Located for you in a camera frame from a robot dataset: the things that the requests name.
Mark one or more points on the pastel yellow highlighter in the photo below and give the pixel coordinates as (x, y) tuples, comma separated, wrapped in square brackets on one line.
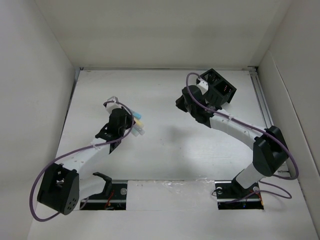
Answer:
[(139, 123)]

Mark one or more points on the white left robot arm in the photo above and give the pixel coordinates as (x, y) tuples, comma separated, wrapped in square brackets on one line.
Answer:
[(64, 185)]

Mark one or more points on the pastel orange highlighter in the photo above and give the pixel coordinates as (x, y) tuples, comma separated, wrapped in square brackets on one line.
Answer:
[(139, 130)]

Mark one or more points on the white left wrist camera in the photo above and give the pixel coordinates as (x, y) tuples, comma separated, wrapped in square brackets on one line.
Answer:
[(111, 104)]

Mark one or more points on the black slotted organizer box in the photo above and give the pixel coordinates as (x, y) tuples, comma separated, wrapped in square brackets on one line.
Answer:
[(220, 91)]

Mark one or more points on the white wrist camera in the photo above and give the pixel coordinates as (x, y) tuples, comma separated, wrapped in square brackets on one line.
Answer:
[(202, 85), (111, 104)]

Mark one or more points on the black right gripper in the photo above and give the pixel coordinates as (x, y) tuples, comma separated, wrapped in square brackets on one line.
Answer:
[(180, 103)]

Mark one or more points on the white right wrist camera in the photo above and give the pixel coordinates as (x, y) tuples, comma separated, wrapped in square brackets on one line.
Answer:
[(202, 85)]

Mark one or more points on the pastel green highlighter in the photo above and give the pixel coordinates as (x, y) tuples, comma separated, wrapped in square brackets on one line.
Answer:
[(137, 133)]

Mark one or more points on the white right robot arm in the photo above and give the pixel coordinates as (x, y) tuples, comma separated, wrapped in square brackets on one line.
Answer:
[(269, 149)]

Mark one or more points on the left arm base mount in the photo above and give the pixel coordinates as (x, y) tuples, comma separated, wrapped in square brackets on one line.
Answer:
[(100, 192)]

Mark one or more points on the aluminium rail right side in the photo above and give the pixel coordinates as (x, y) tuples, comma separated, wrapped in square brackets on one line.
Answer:
[(268, 121)]

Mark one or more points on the pastel blue highlighter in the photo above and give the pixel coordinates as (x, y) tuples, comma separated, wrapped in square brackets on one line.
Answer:
[(136, 115)]

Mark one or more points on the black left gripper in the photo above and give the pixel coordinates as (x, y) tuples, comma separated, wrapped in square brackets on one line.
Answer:
[(129, 118)]

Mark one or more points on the aluminium rail back edge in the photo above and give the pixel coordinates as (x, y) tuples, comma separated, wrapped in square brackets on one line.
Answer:
[(91, 68)]

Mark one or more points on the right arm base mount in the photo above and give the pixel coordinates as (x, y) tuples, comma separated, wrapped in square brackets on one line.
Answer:
[(230, 197)]

